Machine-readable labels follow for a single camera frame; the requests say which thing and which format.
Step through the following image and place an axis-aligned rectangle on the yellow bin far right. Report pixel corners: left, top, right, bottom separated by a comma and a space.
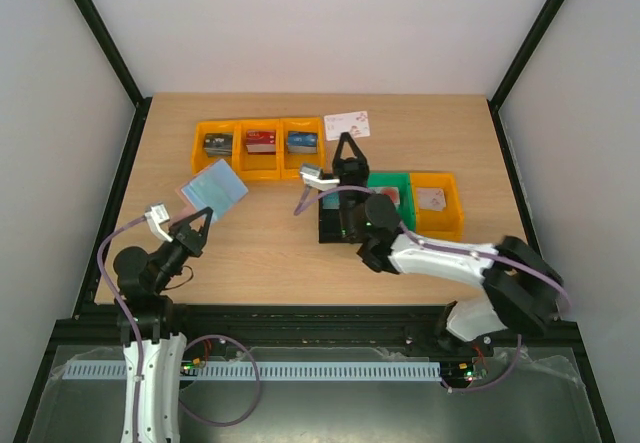
409, 172, 465, 242

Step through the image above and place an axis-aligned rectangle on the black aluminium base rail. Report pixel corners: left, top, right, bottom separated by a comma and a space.
46, 305, 586, 358

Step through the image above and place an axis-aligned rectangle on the black bin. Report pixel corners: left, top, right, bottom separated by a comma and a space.
318, 191, 363, 243

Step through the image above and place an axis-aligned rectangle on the blue card stack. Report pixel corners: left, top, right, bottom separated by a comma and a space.
285, 131, 318, 154

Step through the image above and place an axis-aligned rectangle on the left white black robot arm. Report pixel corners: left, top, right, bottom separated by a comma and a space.
113, 206, 214, 442

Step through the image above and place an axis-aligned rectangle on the left black frame post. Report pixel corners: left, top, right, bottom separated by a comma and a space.
52, 0, 151, 109

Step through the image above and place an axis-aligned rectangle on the black card stack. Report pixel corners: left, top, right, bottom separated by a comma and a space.
202, 132, 233, 158

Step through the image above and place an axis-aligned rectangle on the red white card stack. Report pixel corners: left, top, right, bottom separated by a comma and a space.
376, 186, 401, 208

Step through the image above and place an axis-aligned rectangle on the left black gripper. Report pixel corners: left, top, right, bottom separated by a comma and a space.
152, 207, 213, 292

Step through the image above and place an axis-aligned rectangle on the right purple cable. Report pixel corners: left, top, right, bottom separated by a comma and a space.
292, 185, 574, 395

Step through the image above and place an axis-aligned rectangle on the green bin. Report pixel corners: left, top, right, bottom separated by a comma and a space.
368, 172, 416, 230

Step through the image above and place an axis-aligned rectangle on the yellow bin middle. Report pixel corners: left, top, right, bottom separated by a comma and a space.
238, 119, 283, 181

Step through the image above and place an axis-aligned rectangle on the yellow bin left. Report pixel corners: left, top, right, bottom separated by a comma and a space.
191, 120, 239, 174

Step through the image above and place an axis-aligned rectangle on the right black frame post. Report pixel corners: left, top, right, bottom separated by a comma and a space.
488, 0, 589, 109

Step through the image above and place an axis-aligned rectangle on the black frame post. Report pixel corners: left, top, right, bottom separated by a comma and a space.
52, 0, 151, 109
488, 0, 589, 109

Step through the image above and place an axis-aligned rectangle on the pink card holder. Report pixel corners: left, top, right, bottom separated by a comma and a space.
177, 159, 249, 222

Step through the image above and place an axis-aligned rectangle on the yellow bin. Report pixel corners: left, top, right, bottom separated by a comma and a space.
191, 120, 239, 174
238, 119, 283, 181
409, 172, 465, 242
280, 117, 326, 180

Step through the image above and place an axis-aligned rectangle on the pink card in bin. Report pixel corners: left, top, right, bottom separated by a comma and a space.
416, 187, 447, 212

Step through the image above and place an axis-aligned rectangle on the teal card stack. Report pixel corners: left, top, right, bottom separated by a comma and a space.
322, 193, 340, 211

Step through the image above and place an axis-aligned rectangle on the white slotted cable duct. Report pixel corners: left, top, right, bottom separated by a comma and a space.
52, 358, 442, 382

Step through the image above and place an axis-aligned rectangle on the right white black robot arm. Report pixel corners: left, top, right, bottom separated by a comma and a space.
332, 132, 569, 355

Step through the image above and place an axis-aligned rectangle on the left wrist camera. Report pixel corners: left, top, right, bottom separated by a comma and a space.
144, 203, 173, 242

